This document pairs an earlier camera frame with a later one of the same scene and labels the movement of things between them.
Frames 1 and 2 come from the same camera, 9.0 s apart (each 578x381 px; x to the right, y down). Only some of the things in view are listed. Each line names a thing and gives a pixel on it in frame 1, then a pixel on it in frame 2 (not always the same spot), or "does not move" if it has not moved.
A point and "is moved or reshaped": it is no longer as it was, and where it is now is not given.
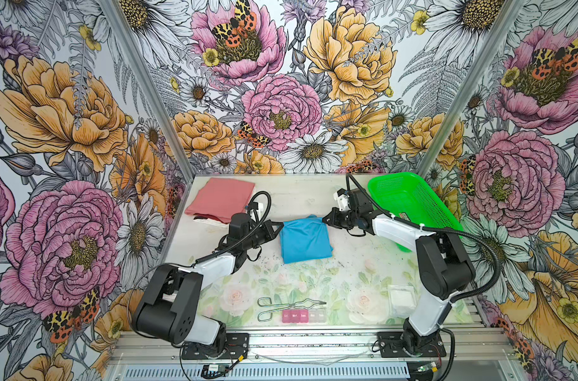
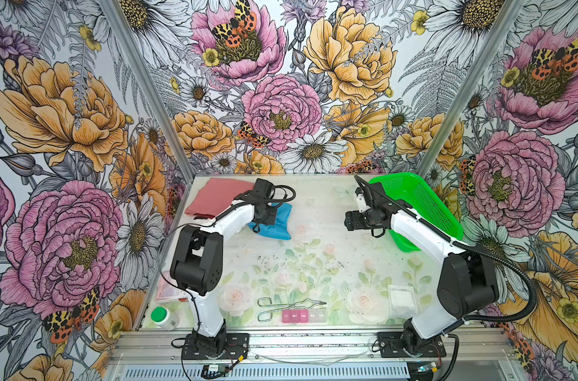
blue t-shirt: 303,239 is moved or reshaped
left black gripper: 266,226 -> 271,218
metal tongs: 267,316 does not move
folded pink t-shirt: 220,199 does not move
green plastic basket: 404,194 does not move
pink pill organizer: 304,316 does not move
